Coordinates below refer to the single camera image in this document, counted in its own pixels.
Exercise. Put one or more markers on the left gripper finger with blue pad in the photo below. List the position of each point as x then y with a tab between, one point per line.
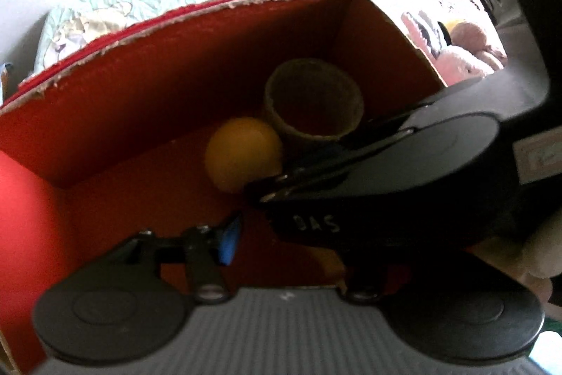
208	250

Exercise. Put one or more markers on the wooden gourd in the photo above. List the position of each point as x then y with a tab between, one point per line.
241	151

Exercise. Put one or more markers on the person's hand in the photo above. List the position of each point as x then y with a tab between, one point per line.
534	264

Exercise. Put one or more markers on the pink plush rabbit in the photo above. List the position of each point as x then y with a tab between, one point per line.
465	51

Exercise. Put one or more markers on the large red cardboard box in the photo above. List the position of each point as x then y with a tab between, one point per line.
111	140

